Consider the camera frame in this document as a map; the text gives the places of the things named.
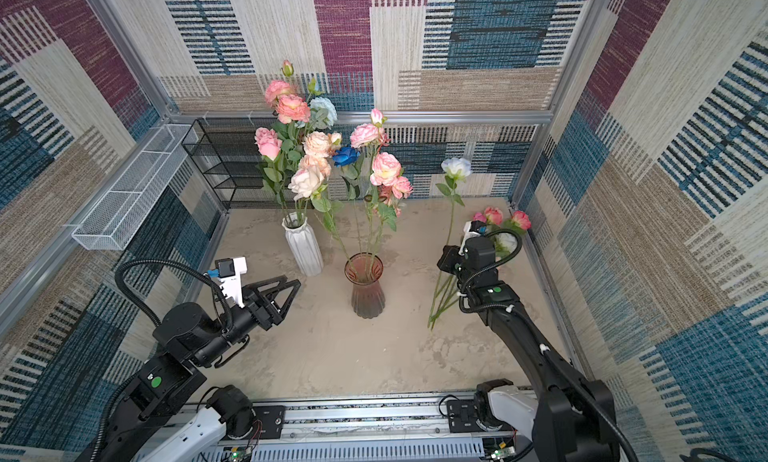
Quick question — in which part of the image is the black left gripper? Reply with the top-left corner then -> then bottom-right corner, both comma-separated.
195,275 -> 298,370

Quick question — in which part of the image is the white ribbed ceramic vase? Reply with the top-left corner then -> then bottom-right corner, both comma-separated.
282,212 -> 324,277

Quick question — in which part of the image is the dark pink rose stem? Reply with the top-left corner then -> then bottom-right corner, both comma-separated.
510,210 -> 532,232

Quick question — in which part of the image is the red ribbed glass vase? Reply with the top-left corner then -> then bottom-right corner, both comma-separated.
344,252 -> 386,319

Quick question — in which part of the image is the cream white rose stem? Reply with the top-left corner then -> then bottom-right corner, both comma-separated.
288,167 -> 350,260

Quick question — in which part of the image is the large blush pink rose stem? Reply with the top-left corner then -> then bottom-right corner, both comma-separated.
299,154 -> 332,179

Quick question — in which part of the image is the pink peony double stem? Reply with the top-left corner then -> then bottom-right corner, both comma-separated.
265,79 -> 310,218

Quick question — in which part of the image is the white and pale blue rose stem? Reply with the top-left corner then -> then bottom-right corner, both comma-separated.
305,78 -> 338,137

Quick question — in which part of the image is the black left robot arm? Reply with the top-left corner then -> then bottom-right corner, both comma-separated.
77,276 -> 301,461

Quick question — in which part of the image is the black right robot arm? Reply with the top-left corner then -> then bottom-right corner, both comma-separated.
437,236 -> 621,461

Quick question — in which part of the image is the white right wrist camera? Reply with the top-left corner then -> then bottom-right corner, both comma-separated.
459,220 -> 487,254

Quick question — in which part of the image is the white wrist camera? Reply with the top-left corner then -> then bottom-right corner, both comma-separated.
459,220 -> 487,254
206,257 -> 247,308

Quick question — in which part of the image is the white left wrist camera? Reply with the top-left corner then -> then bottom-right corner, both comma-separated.
206,257 -> 247,308

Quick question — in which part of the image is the black wire mesh shelf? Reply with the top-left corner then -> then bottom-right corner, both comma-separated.
182,117 -> 304,209

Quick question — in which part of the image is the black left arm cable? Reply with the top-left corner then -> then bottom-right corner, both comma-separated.
113,258 -> 235,337

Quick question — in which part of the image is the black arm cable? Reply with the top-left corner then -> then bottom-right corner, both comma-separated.
113,258 -> 235,337
457,227 -> 640,462

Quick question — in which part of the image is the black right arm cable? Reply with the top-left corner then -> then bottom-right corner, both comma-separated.
457,227 -> 640,462

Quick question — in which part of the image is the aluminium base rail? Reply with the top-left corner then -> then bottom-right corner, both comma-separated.
119,389 -> 613,462

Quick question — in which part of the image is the white wire mesh basket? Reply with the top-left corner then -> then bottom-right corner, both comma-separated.
72,124 -> 190,251

